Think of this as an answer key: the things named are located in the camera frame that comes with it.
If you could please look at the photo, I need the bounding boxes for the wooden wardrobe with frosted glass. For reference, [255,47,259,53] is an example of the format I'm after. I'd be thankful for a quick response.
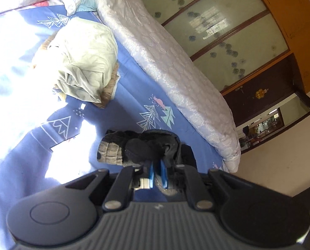
[133,0,310,95]

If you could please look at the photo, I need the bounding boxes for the white floral quilt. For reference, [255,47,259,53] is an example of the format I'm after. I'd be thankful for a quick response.
[85,0,242,174]

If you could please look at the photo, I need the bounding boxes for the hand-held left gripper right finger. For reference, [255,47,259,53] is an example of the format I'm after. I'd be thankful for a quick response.
[158,159,249,211]

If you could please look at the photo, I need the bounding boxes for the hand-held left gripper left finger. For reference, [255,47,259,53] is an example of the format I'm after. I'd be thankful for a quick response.
[65,160,155,210]

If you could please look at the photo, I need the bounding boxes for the blue printed bed sheet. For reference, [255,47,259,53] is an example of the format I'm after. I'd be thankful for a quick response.
[0,4,231,250]

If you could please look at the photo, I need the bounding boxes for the black pants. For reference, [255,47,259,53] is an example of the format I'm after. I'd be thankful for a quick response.
[96,129,197,196]

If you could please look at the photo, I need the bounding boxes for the pale green garment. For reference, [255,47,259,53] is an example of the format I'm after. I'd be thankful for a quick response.
[31,18,119,104]

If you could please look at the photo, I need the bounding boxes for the beige knit garment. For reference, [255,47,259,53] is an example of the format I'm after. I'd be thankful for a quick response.
[92,62,122,110]

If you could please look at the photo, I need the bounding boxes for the glass display cabinet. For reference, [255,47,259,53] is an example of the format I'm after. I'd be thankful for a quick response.
[235,107,286,155]

